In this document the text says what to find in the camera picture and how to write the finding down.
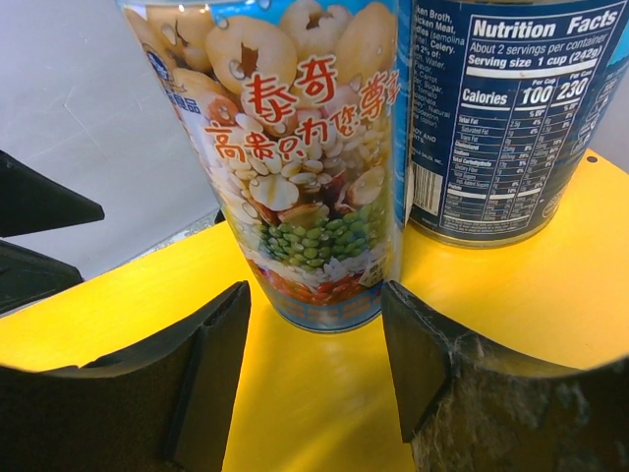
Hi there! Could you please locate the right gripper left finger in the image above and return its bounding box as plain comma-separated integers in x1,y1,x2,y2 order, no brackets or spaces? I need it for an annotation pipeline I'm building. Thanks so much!
1,281,252,471

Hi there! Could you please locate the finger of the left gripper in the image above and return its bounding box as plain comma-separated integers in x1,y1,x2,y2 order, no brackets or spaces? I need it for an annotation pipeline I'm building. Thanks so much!
1,151,104,314

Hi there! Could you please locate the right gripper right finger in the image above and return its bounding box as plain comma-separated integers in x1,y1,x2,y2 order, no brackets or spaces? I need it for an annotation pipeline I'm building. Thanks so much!
381,281,628,471

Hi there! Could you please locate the tall porridge can plastic lid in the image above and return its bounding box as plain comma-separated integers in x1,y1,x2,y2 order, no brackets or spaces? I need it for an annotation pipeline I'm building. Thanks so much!
118,1,402,332

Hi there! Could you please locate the blue soup can top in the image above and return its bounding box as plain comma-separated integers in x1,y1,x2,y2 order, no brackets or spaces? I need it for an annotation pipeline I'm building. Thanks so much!
410,1,628,248

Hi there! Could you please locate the yellow wooden shelf cabinet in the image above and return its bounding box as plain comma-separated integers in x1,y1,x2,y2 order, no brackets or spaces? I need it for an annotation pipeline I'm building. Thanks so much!
1,153,628,471

